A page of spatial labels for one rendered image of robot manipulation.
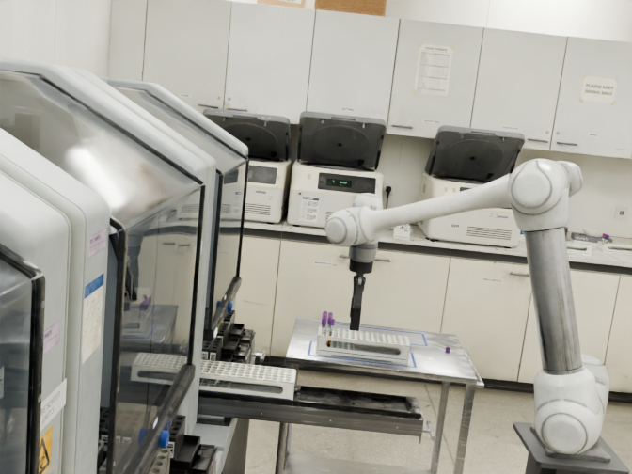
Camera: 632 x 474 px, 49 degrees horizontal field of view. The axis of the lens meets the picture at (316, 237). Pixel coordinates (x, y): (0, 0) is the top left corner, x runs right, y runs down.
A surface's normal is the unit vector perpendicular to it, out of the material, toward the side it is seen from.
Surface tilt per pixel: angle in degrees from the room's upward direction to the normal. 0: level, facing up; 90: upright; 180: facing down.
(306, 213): 90
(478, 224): 90
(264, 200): 90
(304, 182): 59
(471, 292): 90
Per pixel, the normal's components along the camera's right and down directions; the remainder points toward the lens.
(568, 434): -0.44, 0.22
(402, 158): -0.01, 0.17
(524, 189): -0.44, 0.00
